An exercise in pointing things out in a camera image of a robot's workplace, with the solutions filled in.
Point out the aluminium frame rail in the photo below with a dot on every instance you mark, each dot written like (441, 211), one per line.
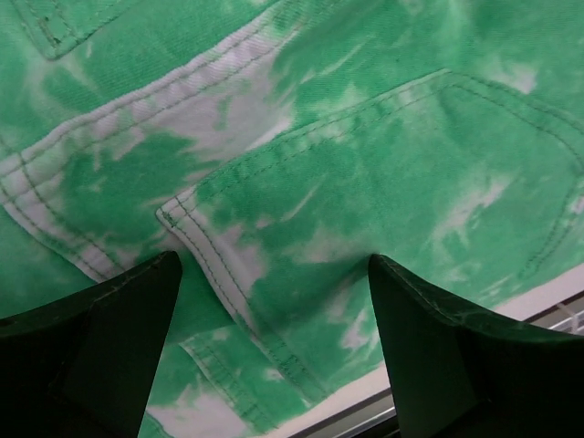
(376, 416)

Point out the green white tie-dye trousers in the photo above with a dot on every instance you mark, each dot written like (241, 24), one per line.
(276, 145)

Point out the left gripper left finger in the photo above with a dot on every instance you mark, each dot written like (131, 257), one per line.
(83, 366)

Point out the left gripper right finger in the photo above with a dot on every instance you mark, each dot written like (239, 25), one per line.
(457, 369)

